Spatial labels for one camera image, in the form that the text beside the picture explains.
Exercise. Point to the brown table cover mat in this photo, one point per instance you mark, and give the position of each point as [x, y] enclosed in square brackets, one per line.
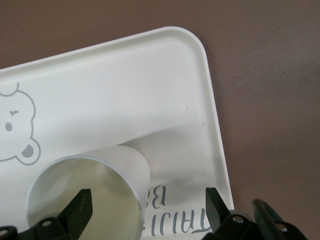
[275, 75]

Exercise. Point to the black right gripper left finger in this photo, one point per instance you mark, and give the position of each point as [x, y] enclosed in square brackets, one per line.
[80, 207]

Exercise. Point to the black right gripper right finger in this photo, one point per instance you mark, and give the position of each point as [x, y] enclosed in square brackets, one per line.
[217, 220]

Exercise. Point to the cream tray with bear print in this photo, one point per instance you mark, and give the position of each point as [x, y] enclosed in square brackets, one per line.
[112, 87]

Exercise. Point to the white plastic cup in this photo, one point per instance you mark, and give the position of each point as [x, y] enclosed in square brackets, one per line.
[75, 175]

